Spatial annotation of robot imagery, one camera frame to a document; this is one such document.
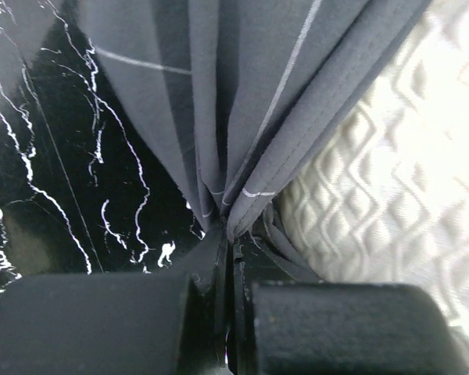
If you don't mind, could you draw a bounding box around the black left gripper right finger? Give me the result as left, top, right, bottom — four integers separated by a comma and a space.
232, 236, 469, 374

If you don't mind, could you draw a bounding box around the grey checked pillowcase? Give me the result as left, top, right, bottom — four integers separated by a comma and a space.
61, 1, 428, 282

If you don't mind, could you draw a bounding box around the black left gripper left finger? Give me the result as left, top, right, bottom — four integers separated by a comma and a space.
0, 228, 228, 374

